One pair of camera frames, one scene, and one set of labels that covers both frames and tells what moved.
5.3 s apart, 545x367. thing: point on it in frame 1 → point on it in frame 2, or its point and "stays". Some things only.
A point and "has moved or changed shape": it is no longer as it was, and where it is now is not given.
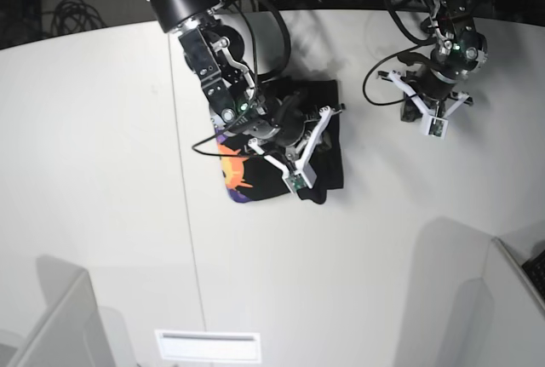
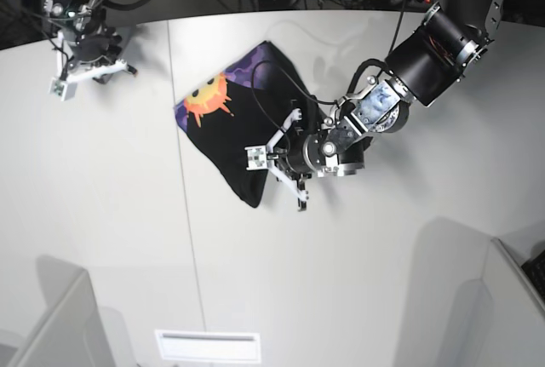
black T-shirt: [249, 174] has moved or changed shape
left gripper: [293, 121] → [95, 47]
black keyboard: [535, 268] stays
